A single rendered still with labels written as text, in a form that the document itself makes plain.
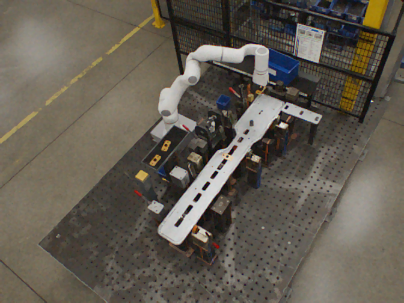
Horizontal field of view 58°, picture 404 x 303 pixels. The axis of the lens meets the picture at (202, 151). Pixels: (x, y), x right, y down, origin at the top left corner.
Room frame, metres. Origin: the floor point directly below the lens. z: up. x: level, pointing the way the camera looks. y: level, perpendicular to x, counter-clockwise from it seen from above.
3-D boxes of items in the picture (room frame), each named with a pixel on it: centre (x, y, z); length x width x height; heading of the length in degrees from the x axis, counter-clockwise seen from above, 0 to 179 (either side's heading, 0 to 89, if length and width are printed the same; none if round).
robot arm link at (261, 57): (1.84, -0.48, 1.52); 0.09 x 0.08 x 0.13; 171
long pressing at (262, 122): (1.47, -0.16, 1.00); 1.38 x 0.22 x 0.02; 138
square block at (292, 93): (1.96, -0.76, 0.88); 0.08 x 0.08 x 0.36; 48
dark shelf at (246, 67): (2.30, -0.62, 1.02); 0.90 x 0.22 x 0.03; 48
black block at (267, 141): (1.58, -0.48, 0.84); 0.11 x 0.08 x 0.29; 48
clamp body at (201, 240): (0.93, 0.08, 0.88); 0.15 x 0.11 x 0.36; 48
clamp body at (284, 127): (1.66, -0.59, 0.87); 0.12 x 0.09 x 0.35; 48
